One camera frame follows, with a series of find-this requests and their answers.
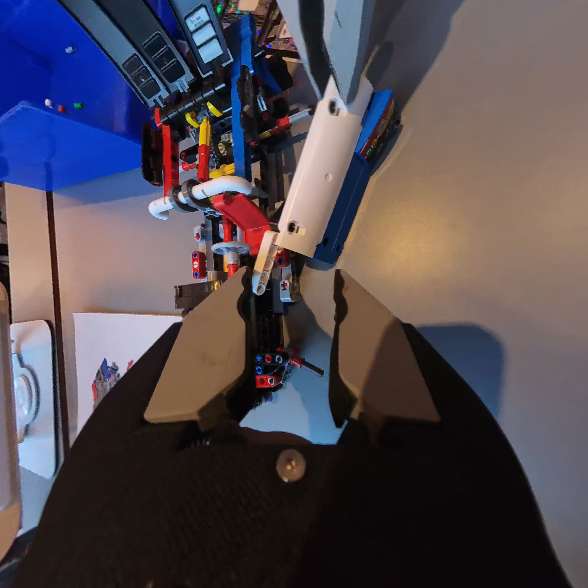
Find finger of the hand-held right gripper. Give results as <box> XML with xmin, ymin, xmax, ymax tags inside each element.
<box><xmin>275</xmin><ymin>0</ymin><xmax>338</xmax><ymax>101</ymax></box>
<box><xmin>322</xmin><ymin>0</ymin><xmax>378</xmax><ymax>105</ymax></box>

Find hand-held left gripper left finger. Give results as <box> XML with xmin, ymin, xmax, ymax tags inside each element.
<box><xmin>143</xmin><ymin>266</ymin><xmax>252</xmax><ymax>432</ymax></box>

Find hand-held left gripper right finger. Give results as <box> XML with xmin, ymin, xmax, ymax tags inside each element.
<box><xmin>328</xmin><ymin>268</ymin><xmax>442</xmax><ymax>429</ymax></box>

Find toy brick vehicle model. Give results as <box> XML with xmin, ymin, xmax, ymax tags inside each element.
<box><xmin>60</xmin><ymin>0</ymin><xmax>327</xmax><ymax>412</ymax></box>

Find white blue brick panel assembly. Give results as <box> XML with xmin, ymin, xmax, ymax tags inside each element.
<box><xmin>252</xmin><ymin>76</ymin><xmax>402</xmax><ymax>295</ymax></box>

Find grey desk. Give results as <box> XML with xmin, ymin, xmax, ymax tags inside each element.
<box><xmin>0</xmin><ymin>0</ymin><xmax>588</xmax><ymax>588</ymax></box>

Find holographic sticker sheet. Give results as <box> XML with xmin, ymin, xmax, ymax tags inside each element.
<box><xmin>216</xmin><ymin>0</ymin><xmax>304</xmax><ymax>60</ymax></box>

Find open instruction booklet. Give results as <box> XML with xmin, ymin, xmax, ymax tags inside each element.
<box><xmin>73</xmin><ymin>312</ymin><xmax>184</xmax><ymax>419</ymax></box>

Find scattered small brick pieces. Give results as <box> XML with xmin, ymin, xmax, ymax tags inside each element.
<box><xmin>44</xmin><ymin>46</ymin><xmax>83</xmax><ymax>113</ymax></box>

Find blue plastic bin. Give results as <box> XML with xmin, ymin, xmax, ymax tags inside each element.
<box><xmin>0</xmin><ymin>0</ymin><xmax>194</xmax><ymax>191</ymax></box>

